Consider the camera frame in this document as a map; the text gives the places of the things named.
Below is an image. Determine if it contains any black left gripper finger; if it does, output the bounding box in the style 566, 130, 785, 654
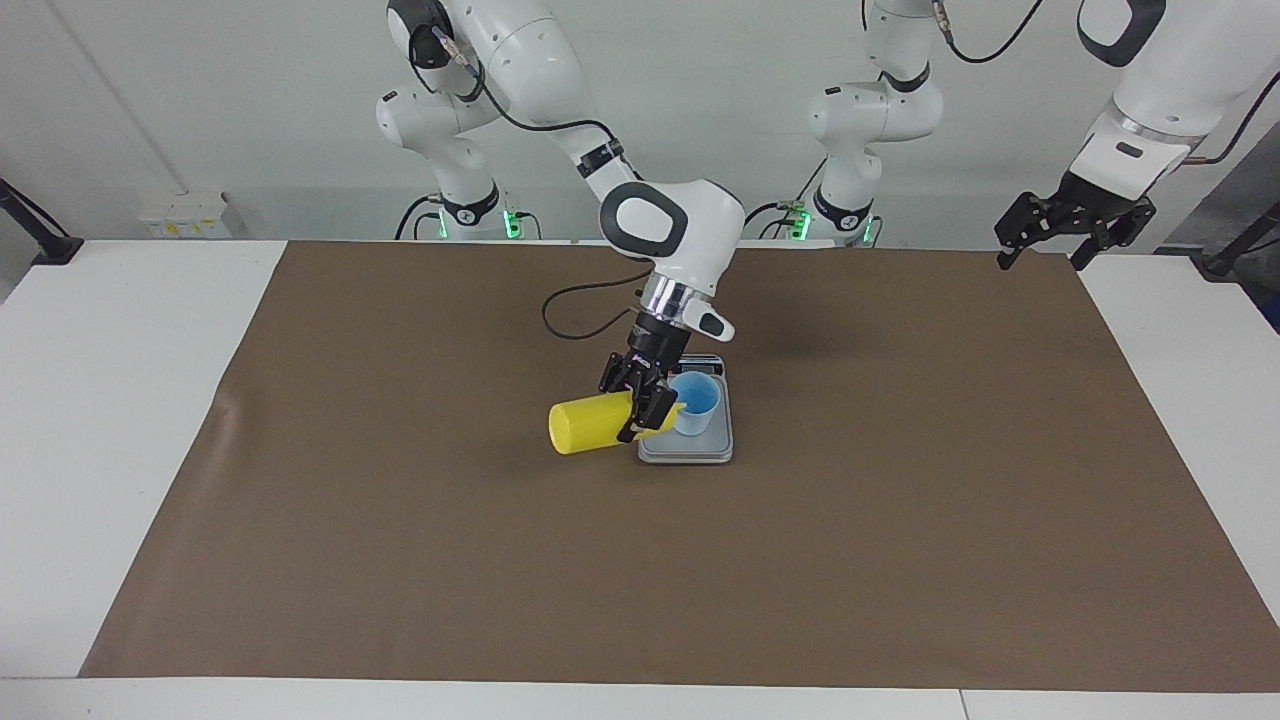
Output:
1071, 199, 1159, 274
994, 189, 1057, 272

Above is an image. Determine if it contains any brown paper table mat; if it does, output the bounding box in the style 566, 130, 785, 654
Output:
78, 238, 1280, 693

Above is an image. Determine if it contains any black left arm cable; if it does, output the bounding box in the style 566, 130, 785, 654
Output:
935, 0, 1280, 167

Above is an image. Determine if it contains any black base cable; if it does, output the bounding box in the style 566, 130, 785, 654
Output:
395, 193, 446, 241
733, 158, 831, 241

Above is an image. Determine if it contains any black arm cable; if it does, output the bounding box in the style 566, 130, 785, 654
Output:
430, 25, 646, 343
935, 0, 1280, 167

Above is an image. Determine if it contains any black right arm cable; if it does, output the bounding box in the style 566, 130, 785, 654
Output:
430, 25, 646, 343

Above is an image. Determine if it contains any yellow squeeze bottle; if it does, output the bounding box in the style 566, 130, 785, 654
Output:
548, 390, 689, 456

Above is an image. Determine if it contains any white wall socket box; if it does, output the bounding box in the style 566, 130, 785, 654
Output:
138, 192, 231, 239

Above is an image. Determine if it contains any silver digital kitchen scale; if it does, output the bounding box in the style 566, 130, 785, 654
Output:
637, 353, 734, 466

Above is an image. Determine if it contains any black clamp stand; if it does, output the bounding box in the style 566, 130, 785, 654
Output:
0, 178, 84, 266
1200, 200, 1280, 279

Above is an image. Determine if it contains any light blue plastic cup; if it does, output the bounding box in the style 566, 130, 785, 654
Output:
668, 371, 721, 437

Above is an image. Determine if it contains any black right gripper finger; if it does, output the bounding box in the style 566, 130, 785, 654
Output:
617, 369, 682, 442
597, 351, 642, 397

